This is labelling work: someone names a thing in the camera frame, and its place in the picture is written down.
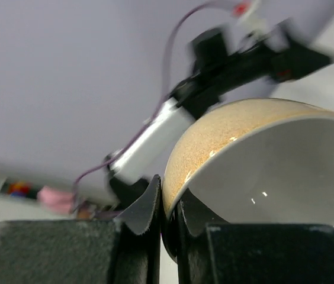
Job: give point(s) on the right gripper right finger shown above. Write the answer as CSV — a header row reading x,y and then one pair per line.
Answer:
x,y
210,250

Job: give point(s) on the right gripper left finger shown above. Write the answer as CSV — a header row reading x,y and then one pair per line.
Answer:
x,y
125,249

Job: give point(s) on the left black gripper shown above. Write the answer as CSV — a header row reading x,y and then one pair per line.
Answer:
x,y
216,71

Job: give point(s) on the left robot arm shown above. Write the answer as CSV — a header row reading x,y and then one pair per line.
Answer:
x,y
175,115

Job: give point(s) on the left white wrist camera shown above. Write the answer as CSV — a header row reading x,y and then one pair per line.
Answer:
x,y
246,13

